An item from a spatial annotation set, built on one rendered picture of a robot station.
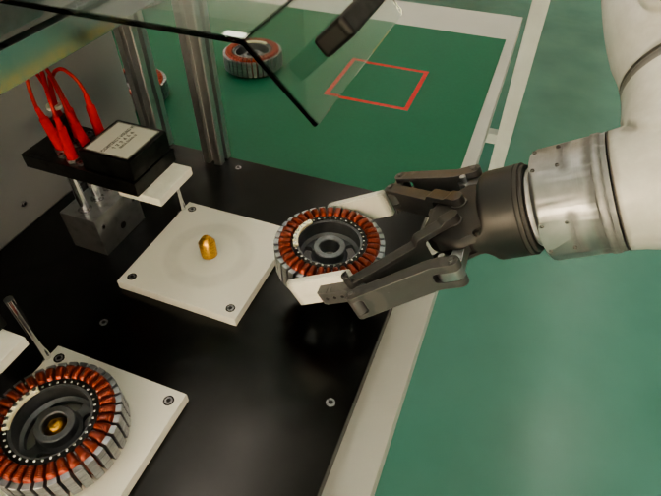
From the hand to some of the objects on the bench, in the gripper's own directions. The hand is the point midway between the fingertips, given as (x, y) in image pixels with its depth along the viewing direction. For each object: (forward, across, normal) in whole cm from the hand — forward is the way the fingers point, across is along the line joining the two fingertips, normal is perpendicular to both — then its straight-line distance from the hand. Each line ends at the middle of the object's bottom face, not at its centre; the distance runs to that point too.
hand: (330, 248), depth 53 cm
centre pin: (+16, 0, -2) cm, 17 cm away
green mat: (+36, -54, -10) cm, 66 cm away
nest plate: (+17, 0, -1) cm, 17 cm away
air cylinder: (+30, -1, -8) cm, 31 cm away
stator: (+34, -53, -9) cm, 64 cm away
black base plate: (+20, +12, 0) cm, 23 cm away
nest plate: (+18, +24, -2) cm, 30 cm away
